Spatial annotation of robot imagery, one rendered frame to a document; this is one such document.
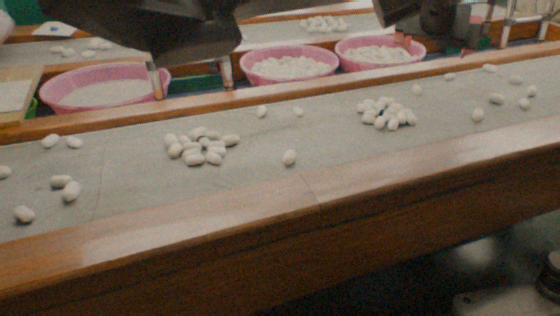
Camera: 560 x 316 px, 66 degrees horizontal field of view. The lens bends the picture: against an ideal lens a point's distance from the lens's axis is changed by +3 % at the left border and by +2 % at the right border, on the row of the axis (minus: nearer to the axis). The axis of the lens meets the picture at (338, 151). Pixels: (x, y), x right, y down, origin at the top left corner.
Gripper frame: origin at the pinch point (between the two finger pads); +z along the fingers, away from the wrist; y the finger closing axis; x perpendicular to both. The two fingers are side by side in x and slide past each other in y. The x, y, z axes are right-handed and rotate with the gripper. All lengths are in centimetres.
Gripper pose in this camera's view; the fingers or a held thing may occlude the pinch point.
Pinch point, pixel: (435, 50)
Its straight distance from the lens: 81.6
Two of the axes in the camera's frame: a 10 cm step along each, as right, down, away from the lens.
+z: 1.9, 3.4, 9.2
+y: 9.5, 1.7, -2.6
